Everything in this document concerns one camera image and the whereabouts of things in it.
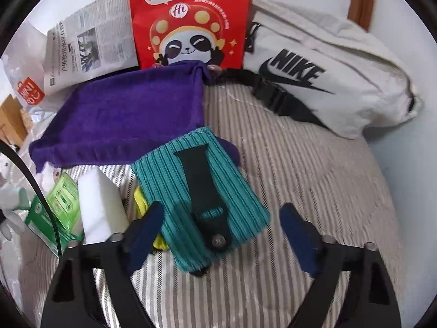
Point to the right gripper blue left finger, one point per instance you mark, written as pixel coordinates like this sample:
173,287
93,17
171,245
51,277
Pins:
138,239

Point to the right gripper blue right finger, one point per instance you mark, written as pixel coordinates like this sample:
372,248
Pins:
303,237

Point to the white sponge block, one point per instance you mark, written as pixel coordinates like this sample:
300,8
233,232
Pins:
102,211

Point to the teal ribbed fabric pouch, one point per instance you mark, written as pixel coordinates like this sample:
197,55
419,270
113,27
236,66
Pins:
209,208

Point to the light green tissue pack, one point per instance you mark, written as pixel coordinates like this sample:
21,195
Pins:
64,202

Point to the dark green wipes packet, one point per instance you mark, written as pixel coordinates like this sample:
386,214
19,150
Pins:
39,223

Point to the striped quilt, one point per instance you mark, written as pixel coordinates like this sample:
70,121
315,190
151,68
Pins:
334,183

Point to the purple towel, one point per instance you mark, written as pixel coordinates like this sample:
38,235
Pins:
117,120

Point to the brown cardboard box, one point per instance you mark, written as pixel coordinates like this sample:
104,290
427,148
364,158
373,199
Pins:
14,121

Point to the white Nike waist bag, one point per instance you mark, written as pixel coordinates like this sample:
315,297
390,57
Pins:
313,67

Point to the folded newspaper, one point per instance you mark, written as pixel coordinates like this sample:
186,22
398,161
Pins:
94,41

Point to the white Miniso plastic bag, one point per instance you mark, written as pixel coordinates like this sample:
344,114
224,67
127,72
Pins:
23,61

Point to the red panda paper bag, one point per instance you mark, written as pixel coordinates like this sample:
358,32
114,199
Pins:
171,31

